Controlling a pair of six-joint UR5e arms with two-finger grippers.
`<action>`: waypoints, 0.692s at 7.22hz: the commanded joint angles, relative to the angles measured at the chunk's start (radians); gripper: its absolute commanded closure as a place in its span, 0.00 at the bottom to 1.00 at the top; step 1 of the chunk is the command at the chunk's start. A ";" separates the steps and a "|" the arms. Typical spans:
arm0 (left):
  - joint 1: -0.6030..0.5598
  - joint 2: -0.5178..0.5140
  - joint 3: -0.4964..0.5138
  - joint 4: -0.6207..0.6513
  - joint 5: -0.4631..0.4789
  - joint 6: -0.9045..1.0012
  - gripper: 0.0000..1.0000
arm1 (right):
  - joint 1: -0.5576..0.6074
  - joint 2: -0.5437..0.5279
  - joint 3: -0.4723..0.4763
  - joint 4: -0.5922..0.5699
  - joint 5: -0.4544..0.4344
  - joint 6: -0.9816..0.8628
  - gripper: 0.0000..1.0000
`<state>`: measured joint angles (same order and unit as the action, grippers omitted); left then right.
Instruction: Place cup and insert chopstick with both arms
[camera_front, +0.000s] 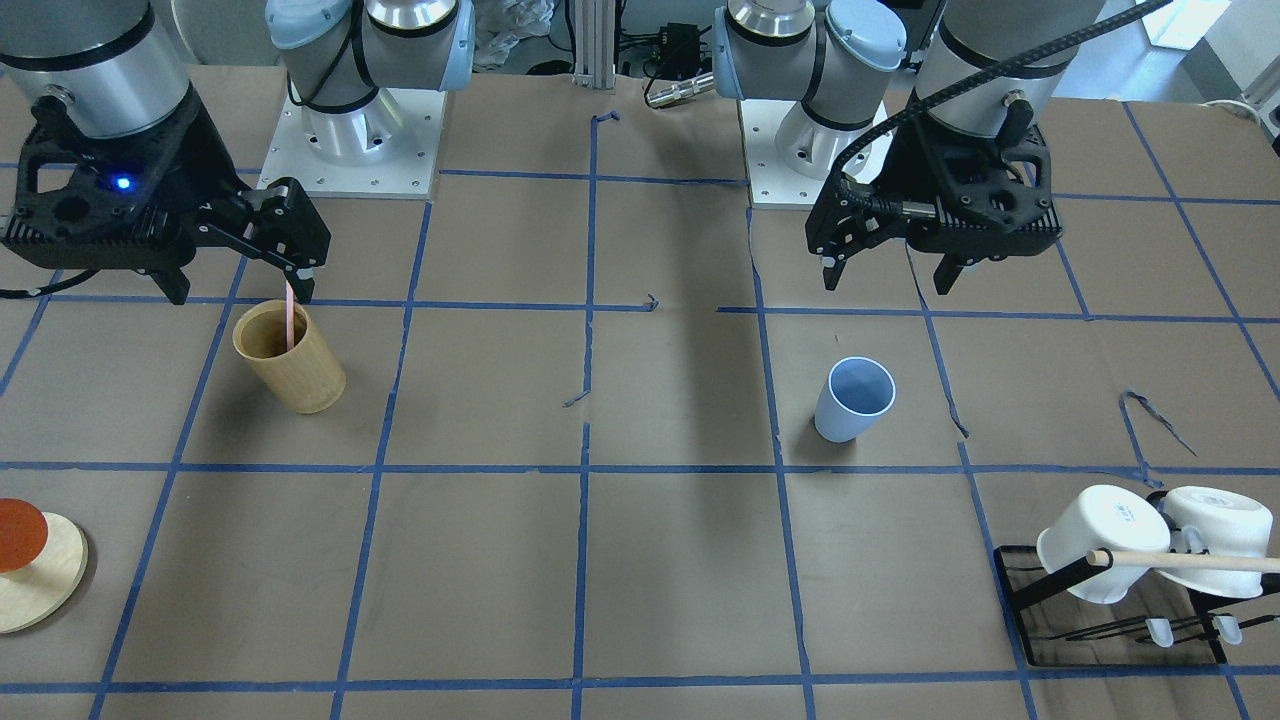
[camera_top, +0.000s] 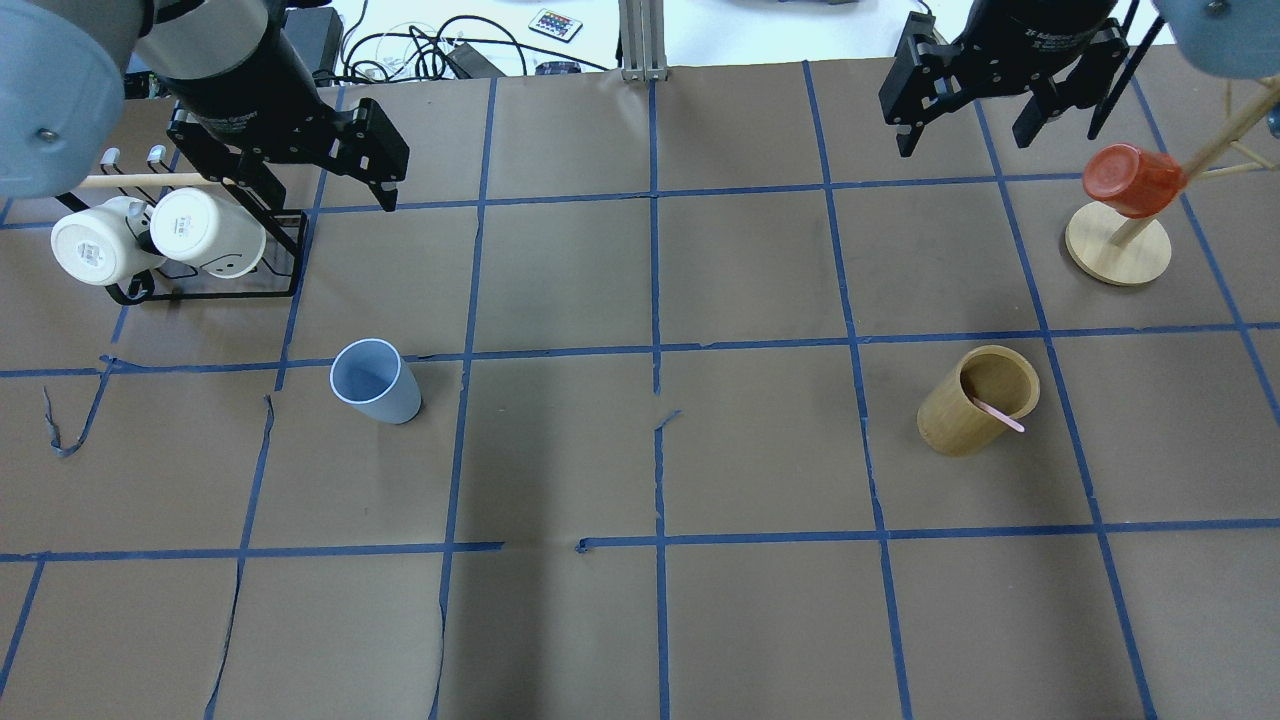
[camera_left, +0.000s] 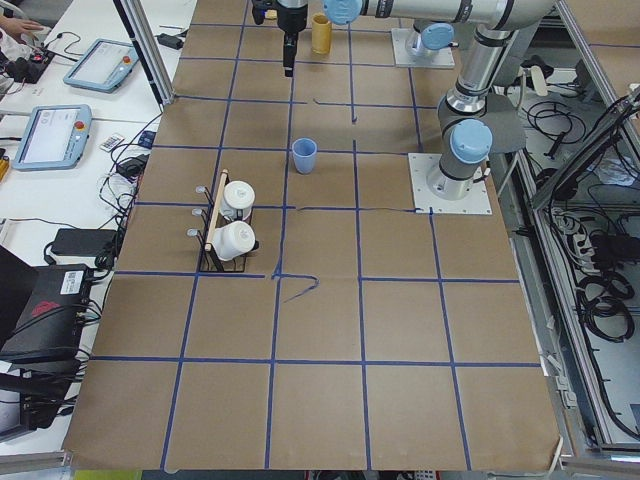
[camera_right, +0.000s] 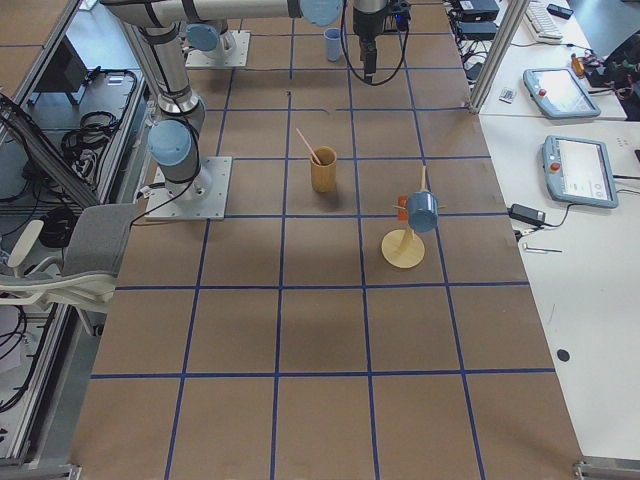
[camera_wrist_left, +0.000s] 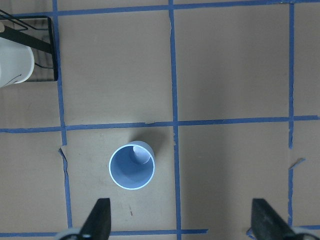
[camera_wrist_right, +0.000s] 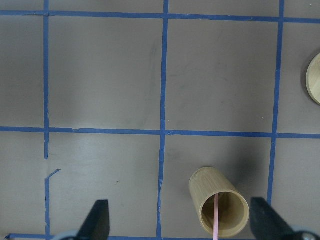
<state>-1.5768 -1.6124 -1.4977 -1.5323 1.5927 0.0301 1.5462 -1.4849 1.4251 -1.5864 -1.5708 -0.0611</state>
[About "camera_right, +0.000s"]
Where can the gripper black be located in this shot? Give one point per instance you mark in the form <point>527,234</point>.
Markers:
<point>367,25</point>

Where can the light blue plastic cup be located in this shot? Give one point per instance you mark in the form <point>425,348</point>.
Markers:
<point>332,43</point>

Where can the pink chopstick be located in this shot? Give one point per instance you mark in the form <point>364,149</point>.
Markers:
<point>311,150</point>

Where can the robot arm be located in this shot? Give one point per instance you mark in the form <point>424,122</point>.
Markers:
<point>369,18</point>
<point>173,142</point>

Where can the bamboo cylinder holder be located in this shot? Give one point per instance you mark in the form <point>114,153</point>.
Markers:
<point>323,169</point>

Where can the white keyboard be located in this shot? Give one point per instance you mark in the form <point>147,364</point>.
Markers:
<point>541,25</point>

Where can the blue mug on stand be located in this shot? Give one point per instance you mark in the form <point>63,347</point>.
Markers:
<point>422,210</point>

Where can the orange tag on stand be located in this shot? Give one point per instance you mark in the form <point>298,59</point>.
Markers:
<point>401,208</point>

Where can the upper teach pendant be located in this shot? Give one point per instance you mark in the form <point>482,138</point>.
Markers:
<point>559,94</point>

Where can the teach pendant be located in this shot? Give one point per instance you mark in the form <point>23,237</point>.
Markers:
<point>578,171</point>
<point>559,94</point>

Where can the black power adapter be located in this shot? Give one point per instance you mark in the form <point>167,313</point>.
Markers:
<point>527,215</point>

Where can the lower teach pendant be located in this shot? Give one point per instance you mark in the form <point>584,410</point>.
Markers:
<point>578,171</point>

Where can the black box under table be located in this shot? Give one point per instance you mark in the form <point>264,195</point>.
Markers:
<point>65,73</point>

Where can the grey office chair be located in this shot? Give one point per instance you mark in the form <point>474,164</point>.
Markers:
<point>85,278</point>

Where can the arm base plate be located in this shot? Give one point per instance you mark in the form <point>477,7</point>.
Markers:
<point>205,199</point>
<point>235,50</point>

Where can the aluminium frame post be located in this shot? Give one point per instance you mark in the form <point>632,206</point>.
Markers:
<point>513,14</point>

